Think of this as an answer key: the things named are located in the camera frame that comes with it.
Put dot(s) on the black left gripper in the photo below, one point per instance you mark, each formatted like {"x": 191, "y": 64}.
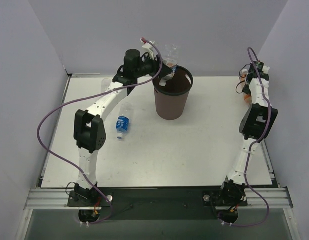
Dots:
{"x": 159, "y": 68}

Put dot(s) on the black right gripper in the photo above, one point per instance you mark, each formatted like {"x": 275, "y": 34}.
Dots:
{"x": 258, "y": 66}

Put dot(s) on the clear bottle orange blue label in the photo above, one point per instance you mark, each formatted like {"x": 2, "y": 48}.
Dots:
{"x": 170, "y": 59}

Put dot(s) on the orange tea bottle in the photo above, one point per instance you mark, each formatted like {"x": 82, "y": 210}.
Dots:
{"x": 245, "y": 88}

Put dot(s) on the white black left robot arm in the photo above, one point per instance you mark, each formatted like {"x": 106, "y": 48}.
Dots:
{"x": 89, "y": 124}

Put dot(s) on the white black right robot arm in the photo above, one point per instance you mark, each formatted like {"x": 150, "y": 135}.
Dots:
{"x": 254, "y": 127}

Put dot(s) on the brown plastic bin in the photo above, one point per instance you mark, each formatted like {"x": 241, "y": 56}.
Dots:
{"x": 170, "y": 100}

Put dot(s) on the clear unlabelled plastic bottle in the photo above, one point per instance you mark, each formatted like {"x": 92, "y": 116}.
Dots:
{"x": 105, "y": 84}

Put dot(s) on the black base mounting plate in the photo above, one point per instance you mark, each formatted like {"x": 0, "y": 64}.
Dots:
{"x": 157, "y": 203}

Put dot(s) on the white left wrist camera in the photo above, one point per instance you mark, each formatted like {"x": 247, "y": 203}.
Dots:
{"x": 151, "y": 49}

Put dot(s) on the aluminium table edge rail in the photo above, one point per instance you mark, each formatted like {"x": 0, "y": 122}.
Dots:
{"x": 77, "y": 87}

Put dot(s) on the aluminium front rail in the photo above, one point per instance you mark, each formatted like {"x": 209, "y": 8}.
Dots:
{"x": 57, "y": 199}

